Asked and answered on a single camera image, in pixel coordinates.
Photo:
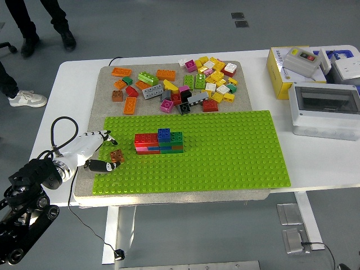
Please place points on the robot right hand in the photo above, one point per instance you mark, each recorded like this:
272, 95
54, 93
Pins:
344, 267

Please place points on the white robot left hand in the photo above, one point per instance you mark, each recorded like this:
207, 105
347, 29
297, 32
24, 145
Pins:
81, 146

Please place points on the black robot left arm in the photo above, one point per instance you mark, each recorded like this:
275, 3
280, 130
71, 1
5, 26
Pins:
36, 171

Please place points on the orange long toy brick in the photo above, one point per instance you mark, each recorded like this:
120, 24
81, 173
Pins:
141, 85
121, 72
130, 105
166, 74

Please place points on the red long toy brick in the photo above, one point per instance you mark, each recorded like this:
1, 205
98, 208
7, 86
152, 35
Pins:
146, 138
149, 153

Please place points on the orange small toy brick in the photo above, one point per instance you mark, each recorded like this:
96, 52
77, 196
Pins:
120, 84

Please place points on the dark green small toy brick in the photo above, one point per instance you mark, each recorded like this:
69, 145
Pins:
232, 88
128, 81

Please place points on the blue square toy brick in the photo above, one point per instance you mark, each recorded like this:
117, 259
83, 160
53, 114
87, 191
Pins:
164, 135

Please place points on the grey long toy brick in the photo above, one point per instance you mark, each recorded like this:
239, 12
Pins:
152, 91

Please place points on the dark green long toy brick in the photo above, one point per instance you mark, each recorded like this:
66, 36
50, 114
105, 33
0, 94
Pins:
172, 151
171, 144

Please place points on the magenta square toy brick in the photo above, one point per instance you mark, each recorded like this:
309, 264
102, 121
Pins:
166, 106
190, 66

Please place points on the lime green long toy brick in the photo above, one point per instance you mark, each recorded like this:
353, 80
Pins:
147, 78

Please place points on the dark green square toy brick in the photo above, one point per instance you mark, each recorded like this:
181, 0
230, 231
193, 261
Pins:
177, 137

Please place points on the dark grey sloped toy brick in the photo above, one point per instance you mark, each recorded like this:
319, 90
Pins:
165, 96

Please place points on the yellow curved toy brick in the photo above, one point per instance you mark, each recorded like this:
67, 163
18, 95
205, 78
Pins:
169, 85

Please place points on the magenta small toy brick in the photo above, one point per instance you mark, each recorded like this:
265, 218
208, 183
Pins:
184, 89

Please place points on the grey narrow toy brick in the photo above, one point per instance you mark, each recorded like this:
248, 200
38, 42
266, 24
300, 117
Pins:
197, 99

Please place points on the red sloped toy brick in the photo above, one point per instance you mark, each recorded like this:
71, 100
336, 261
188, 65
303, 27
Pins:
210, 106

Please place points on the pink small toy brick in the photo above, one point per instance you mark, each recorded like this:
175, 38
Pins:
208, 72

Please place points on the yellow small toy brick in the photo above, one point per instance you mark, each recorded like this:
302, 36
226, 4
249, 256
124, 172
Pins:
233, 81

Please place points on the white square toy brick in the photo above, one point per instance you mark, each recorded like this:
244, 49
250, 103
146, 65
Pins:
230, 67

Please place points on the metal floor block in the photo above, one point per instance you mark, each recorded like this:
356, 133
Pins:
294, 242

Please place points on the white table leg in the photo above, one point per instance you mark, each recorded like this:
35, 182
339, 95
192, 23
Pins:
109, 239
306, 213

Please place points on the person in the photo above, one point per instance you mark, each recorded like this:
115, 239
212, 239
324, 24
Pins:
25, 17
7, 81

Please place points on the grey-brown mat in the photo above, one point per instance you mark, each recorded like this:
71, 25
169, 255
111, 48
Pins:
146, 66

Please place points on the black plug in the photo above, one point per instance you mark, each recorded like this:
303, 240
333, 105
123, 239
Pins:
119, 254

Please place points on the black office chair base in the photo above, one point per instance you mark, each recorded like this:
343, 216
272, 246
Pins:
9, 46

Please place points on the white small toy piece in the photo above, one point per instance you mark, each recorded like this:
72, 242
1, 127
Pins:
182, 62

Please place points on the white distribution box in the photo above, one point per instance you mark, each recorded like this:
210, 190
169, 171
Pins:
317, 126

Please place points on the lime green studded baseplate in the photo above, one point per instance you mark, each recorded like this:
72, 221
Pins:
225, 154

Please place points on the long metal floor plate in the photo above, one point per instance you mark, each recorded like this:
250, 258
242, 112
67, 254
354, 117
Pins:
197, 265

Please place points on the black floor plate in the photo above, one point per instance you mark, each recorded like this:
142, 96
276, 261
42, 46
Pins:
242, 24
237, 15

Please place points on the yellow cardboard box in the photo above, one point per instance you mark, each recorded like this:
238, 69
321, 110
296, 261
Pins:
274, 73

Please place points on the white plastic cover plate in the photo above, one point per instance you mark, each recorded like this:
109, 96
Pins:
325, 60

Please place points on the blue plastic bin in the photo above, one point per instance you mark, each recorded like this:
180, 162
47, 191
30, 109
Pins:
344, 52

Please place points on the white wall socket panel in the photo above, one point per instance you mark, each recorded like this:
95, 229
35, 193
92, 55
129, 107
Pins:
347, 69

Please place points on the grey push-button switch box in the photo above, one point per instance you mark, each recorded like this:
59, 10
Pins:
295, 63

